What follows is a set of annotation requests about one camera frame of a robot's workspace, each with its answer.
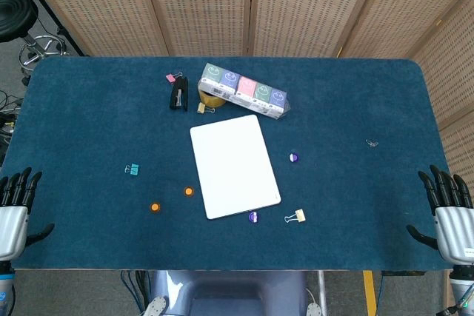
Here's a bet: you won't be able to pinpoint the black round stool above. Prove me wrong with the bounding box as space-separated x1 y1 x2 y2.
0 0 70 86

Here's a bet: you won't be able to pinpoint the woven folding screen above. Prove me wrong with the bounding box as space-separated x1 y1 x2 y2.
14 0 474 316

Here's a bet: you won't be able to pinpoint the white table leg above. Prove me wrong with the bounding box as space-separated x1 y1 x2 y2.
317 270 327 316

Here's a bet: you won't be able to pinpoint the yellow vertical strip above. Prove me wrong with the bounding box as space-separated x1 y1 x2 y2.
362 270 378 316

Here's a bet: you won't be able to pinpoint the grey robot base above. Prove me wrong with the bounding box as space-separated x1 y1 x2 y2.
142 270 327 316

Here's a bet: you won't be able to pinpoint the black cables under table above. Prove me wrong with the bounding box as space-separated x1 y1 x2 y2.
120 270 149 316

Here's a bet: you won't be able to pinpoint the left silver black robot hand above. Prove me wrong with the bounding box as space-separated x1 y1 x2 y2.
0 167 56 262

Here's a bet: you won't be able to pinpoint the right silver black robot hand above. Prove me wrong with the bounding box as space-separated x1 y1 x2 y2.
406 164 474 267

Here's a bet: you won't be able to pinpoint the yellow tape roll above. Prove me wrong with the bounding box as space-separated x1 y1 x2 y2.
198 86 227 108

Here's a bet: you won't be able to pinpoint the floor cable bundle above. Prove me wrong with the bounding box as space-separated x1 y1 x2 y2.
0 90 24 147

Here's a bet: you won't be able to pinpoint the large tan binder clip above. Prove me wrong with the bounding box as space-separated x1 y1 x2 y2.
284 209 307 224

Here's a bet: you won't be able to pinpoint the blue felt table mat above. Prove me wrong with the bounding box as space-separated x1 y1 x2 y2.
0 56 473 272

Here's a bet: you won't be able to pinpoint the white magnetic board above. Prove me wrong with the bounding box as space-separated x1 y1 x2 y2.
189 114 282 221

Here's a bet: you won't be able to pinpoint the black slanted pole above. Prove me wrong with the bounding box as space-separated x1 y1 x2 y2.
10 0 88 57

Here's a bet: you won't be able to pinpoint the pocket tissue multipack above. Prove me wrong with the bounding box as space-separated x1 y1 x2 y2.
196 62 293 121

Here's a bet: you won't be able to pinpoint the black stapler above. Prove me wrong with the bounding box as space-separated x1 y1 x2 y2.
169 75 189 112

